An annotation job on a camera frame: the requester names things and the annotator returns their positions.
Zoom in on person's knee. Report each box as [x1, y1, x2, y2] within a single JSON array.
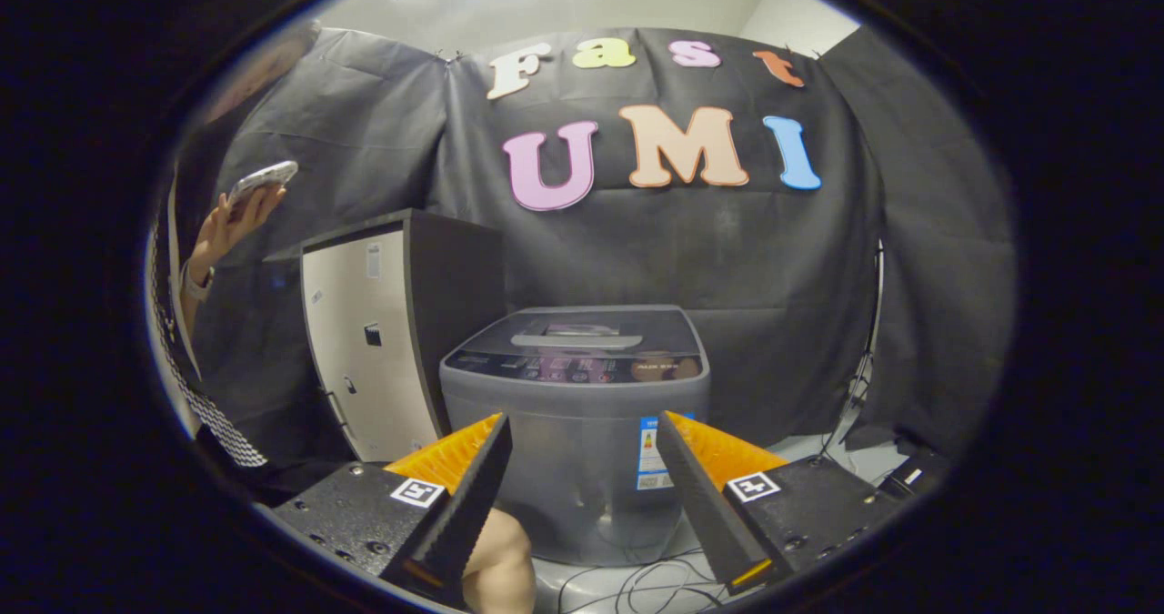
[[459, 508, 537, 613]]

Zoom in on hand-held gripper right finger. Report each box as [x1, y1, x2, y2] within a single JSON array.
[[657, 411, 910, 597]]

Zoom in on black box with white label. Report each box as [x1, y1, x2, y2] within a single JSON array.
[[878, 450, 951, 498]]

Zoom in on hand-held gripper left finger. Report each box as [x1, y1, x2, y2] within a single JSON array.
[[259, 412, 514, 608]]

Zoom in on white smartphone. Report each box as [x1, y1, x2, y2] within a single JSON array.
[[226, 160, 299, 207]]

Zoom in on dark washing machine lid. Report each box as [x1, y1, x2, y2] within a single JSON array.
[[462, 307, 703, 358]]

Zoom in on beige and black cabinet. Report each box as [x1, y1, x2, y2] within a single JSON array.
[[264, 209, 506, 465]]

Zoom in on black backdrop cloth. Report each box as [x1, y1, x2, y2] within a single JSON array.
[[177, 25, 1015, 460]]

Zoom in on grey washing machine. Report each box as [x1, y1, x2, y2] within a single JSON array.
[[439, 305, 712, 568]]

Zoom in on black floor cables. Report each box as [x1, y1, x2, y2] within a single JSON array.
[[546, 546, 728, 613]]

